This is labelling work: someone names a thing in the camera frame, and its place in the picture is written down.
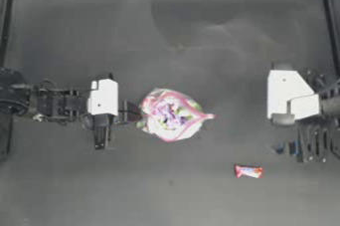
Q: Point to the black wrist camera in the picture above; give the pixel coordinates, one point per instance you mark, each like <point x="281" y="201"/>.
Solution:
<point x="283" y="119"/>
<point x="95" y="120"/>

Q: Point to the clear bag with pink zip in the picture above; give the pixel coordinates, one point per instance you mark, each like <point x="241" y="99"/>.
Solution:
<point x="176" y="130"/>

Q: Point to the red candy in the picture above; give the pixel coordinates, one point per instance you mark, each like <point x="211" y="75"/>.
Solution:
<point x="248" y="171"/>

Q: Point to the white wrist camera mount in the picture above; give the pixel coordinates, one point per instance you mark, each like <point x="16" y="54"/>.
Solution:
<point x="283" y="90"/>
<point x="104" y="97"/>

